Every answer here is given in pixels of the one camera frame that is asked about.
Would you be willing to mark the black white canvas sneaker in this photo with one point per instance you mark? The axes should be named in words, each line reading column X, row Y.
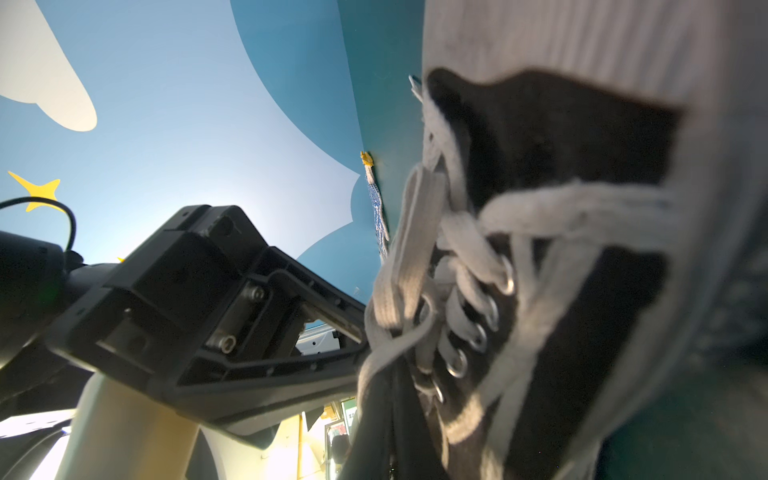
column 708, row 59

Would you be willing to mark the blue dotted work glove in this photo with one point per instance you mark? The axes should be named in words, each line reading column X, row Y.
column 380, row 225

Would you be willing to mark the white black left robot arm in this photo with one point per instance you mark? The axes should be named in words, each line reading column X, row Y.
column 40, row 281

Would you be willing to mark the white shoelace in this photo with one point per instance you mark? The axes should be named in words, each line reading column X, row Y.
column 537, row 237

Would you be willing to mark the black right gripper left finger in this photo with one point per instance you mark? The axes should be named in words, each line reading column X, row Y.
column 370, row 453

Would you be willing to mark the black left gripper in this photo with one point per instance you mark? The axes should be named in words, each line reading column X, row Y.
column 140, row 316

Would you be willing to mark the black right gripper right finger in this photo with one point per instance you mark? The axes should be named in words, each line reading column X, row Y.
column 415, row 456

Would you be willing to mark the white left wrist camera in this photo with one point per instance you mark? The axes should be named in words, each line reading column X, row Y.
column 119, row 433

